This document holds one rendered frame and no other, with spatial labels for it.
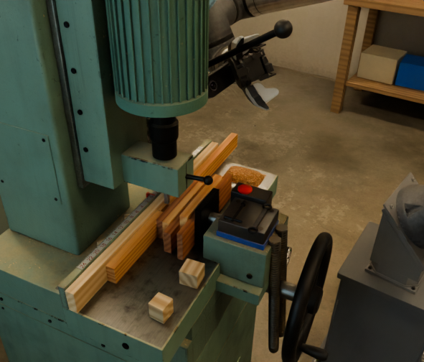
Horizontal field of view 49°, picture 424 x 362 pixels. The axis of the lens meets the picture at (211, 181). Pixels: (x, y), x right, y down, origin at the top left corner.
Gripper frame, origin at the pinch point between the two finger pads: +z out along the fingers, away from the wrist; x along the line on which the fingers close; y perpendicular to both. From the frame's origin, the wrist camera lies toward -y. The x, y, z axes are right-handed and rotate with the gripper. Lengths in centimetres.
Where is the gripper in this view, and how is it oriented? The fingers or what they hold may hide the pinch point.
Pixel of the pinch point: (252, 75)
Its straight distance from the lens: 95.3
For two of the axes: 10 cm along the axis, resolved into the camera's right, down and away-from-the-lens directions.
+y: 9.1, -4.2, 0.6
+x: 3.7, 8.6, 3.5
